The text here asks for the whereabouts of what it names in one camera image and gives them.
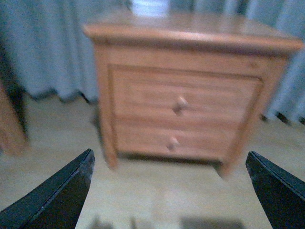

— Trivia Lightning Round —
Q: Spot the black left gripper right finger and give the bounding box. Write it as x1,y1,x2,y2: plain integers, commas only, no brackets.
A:
245,151,305,229

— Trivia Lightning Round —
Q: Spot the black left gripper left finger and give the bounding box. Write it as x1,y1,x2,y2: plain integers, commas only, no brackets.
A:
0,149,95,229

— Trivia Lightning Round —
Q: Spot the wooden nightstand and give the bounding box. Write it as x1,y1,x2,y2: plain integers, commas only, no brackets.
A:
82,10,304,177

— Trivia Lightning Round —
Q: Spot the grey-green curtain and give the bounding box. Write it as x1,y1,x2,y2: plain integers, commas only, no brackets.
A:
0,0,305,125

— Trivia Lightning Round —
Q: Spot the white cylindrical air purifier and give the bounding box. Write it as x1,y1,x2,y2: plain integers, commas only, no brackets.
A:
130,0,170,16

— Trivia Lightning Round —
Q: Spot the wooden bed frame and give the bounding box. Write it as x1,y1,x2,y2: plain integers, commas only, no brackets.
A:
0,80,28,155

